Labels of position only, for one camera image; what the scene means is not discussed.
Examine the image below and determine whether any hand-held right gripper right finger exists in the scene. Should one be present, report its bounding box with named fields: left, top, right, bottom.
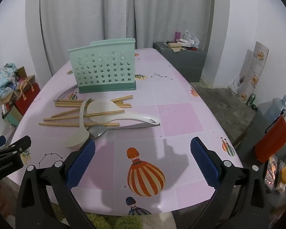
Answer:
left=188, top=136, right=270, bottom=229

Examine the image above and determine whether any dark side table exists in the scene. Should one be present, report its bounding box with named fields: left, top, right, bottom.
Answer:
left=235, top=111, right=286, bottom=196

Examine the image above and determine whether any red gift bag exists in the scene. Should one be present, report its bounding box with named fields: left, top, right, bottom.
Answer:
left=14, top=81, right=41, bottom=116

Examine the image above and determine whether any smartphone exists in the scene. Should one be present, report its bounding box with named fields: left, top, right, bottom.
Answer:
left=264, top=155, right=279, bottom=188

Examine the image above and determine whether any red cup with lid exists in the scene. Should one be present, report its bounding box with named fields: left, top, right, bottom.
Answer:
left=255, top=109, right=286, bottom=164

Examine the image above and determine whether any bunch of bamboo chopsticks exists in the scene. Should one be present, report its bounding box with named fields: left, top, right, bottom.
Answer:
left=39, top=95, right=134, bottom=127

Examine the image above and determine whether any grey cabinet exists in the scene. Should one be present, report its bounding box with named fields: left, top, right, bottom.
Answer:
left=153, top=42, right=206, bottom=83

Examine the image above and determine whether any brown paper roll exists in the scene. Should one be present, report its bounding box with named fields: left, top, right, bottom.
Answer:
left=167, top=42, right=184, bottom=52

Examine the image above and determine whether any green and cream fleece garment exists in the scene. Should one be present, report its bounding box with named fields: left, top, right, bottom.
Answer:
left=50, top=203, right=177, bottom=229

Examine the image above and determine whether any grey white curtain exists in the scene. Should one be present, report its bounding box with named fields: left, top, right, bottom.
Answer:
left=26, top=0, right=230, bottom=77

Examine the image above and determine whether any yellow snack packet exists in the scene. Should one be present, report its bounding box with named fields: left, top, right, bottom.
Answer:
left=276, top=161, right=286, bottom=191

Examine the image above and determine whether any floral clothes pile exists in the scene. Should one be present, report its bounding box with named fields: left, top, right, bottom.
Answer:
left=0, top=63, right=18, bottom=99

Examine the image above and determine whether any pink printed tablecloth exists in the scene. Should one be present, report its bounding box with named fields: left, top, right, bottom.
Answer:
left=8, top=48, right=243, bottom=216

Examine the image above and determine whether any metal spoon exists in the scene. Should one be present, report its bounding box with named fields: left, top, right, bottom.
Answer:
left=87, top=122, right=161, bottom=139

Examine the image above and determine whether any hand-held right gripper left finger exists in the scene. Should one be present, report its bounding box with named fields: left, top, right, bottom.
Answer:
left=15, top=139, right=96, bottom=229

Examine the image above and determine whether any white plastic rice paddle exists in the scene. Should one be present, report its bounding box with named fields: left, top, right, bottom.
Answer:
left=86, top=99, right=161, bottom=126

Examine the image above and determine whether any mint green utensil holder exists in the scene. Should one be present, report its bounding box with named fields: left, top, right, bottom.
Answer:
left=68, top=38, right=137, bottom=94

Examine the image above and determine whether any cream plastic soup spoon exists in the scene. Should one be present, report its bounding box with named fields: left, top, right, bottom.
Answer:
left=64, top=98, right=93, bottom=148

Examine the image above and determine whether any clear water jug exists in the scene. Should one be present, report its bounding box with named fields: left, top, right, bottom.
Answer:
left=259, top=95, right=286, bottom=117

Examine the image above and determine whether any white plastic bag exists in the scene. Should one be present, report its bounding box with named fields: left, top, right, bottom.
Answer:
left=182, top=30, right=200, bottom=48

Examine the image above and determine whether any rolled floral mat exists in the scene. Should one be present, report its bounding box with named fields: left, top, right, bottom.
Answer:
left=230, top=41, right=269, bottom=103

